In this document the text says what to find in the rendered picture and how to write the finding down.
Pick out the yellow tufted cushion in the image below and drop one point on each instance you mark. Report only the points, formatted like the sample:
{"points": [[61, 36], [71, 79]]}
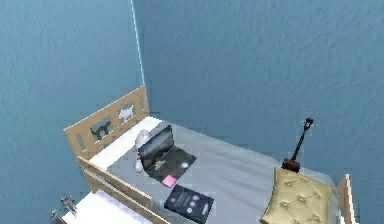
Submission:
{"points": [[298, 200]]}

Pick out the grey metal object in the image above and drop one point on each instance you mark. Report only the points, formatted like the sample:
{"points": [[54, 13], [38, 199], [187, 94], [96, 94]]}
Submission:
{"points": [[68, 202], [56, 217]]}

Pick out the grey bed blanket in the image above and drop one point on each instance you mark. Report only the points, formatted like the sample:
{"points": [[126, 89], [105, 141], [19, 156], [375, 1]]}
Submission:
{"points": [[233, 173]]}

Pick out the white bowling pin shaped object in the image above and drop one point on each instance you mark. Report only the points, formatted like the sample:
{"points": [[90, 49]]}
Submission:
{"points": [[142, 137]]}

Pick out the light wooden bed white mattress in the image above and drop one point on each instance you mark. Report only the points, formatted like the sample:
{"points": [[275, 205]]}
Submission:
{"points": [[110, 113]]}

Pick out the white table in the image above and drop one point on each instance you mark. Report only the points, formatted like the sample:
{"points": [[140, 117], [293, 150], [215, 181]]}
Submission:
{"points": [[100, 210]]}

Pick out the black laptop with pink sticker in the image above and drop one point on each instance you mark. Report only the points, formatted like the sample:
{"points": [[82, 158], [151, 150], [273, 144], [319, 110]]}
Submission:
{"points": [[168, 160]]}

